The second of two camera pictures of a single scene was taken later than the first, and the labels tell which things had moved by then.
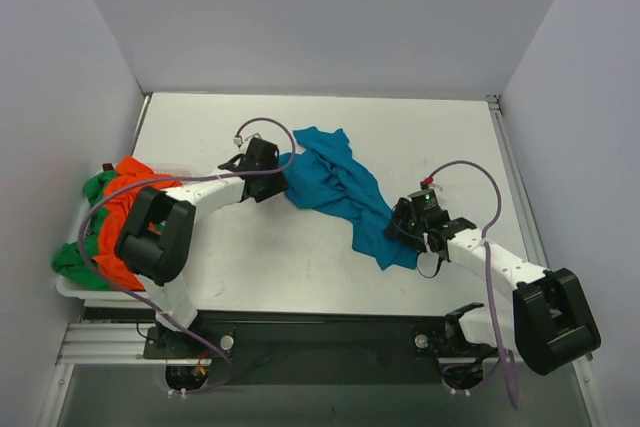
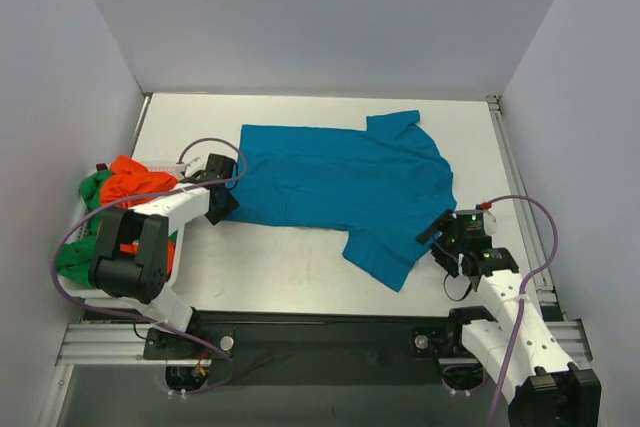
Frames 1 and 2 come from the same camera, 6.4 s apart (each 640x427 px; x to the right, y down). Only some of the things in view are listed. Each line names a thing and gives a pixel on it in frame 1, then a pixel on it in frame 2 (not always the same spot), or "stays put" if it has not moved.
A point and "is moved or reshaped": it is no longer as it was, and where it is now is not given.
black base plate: (315, 348) stays put
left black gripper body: (273, 183) to (222, 204)
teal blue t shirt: (326, 174) is moved or reshaped
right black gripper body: (400, 226) to (441, 245)
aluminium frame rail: (109, 344) stays put
